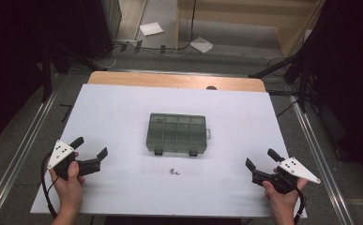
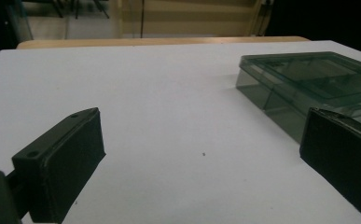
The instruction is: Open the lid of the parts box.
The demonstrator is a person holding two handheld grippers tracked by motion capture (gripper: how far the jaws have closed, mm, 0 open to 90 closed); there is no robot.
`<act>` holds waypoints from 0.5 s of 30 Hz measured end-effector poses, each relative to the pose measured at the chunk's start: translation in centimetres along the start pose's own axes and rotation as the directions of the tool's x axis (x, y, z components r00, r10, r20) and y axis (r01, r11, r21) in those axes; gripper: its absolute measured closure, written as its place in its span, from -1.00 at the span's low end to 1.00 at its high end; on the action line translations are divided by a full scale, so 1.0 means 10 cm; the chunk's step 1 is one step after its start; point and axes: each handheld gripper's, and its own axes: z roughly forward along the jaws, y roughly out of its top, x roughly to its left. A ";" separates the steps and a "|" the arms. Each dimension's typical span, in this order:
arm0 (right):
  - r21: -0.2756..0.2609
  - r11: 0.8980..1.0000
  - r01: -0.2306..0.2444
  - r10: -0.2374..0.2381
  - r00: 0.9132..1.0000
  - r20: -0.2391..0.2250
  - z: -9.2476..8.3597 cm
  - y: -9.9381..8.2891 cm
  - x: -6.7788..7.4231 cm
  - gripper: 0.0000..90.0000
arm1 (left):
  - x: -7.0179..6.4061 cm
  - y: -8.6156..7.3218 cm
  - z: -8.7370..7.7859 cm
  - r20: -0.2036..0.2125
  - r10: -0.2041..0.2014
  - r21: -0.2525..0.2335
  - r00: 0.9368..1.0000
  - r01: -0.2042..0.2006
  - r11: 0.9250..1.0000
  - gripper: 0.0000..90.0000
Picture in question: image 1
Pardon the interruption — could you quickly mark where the white table sheet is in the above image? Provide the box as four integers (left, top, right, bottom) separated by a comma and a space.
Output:
29, 83, 309, 219

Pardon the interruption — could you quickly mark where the clear grey plastic compartment box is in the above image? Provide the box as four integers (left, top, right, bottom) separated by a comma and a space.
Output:
145, 112, 212, 158

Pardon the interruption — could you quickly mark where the thin black bar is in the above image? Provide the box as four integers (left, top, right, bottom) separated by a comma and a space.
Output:
59, 103, 74, 124

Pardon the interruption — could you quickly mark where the power strip with plugs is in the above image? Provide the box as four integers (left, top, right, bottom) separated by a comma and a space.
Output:
114, 38, 167, 55

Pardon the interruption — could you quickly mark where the metal floor rail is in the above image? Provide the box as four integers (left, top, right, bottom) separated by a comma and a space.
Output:
0, 90, 59, 225
290, 95, 355, 225

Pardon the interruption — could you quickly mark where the person's right hand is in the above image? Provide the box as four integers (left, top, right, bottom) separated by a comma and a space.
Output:
262, 168, 309, 218

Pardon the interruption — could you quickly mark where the black metal stand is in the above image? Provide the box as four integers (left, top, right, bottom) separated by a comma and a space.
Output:
248, 51, 310, 113
39, 40, 100, 102

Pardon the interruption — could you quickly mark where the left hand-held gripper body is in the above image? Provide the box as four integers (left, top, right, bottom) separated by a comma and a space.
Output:
46, 140, 102, 182

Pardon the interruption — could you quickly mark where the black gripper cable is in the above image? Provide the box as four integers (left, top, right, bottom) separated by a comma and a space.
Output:
40, 152, 60, 219
293, 187, 308, 225

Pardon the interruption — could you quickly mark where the black cabinet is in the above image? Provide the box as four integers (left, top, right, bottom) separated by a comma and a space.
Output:
77, 0, 123, 61

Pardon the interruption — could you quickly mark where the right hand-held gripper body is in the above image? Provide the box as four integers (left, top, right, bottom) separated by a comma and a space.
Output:
251, 157, 322, 195

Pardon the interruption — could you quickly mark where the folded white paper sheet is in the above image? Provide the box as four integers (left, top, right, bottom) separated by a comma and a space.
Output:
189, 36, 214, 54

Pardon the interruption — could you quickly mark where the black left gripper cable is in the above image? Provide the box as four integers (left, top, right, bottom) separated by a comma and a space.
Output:
40, 152, 60, 219

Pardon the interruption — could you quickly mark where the person's left hand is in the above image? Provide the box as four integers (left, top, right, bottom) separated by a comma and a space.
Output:
48, 152, 86, 214

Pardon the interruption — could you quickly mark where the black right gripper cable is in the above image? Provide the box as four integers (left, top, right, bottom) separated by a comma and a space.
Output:
293, 187, 308, 225

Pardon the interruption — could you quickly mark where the black hanging cable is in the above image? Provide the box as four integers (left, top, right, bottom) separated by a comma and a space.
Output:
169, 0, 198, 52

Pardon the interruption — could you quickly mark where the light wooden platform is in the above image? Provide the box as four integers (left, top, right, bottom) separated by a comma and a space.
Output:
174, 0, 327, 58

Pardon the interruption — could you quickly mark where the black curtain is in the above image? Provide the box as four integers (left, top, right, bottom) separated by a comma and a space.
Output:
0, 0, 88, 150
297, 0, 363, 177

